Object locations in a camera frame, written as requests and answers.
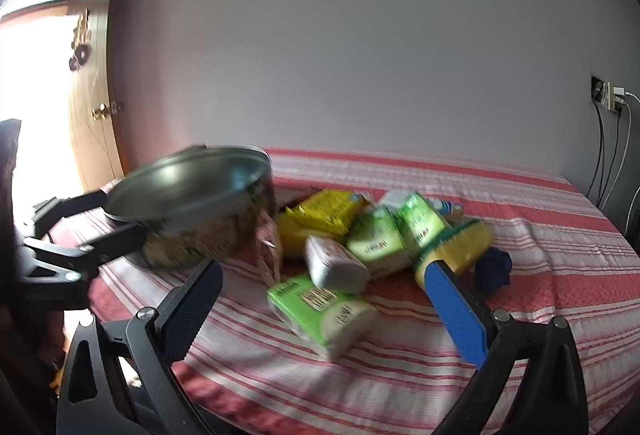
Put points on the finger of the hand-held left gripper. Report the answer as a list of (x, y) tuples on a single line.
[(110, 242), (75, 205)]

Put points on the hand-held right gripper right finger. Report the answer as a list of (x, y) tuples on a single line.
[(457, 310)]

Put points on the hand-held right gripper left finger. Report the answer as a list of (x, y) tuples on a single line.
[(197, 310)]

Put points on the yellow sponge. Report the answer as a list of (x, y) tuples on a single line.
[(465, 240)]

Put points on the white red snack box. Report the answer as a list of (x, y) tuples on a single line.
[(267, 250)]

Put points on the round metal cookie tin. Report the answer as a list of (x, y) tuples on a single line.
[(190, 185)]

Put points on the green tissue pack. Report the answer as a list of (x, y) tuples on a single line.
[(422, 220), (375, 240), (320, 310)]

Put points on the white blue tissue pack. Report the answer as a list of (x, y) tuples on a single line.
[(392, 199)]

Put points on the dark blue cloth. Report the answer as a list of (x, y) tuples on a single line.
[(492, 272)]

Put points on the wooden door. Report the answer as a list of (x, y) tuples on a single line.
[(90, 140)]

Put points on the red striped bedspread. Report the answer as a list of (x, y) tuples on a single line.
[(525, 240)]

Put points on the white plastic pack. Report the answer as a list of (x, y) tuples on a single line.
[(332, 267)]

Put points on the yellow tissue packet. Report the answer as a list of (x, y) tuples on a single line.
[(320, 215)]

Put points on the door ornament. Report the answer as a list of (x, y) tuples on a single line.
[(80, 40)]

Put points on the white charger plug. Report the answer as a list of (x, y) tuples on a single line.
[(619, 93)]

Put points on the wall socket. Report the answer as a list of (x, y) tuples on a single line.
[(599, 90)]

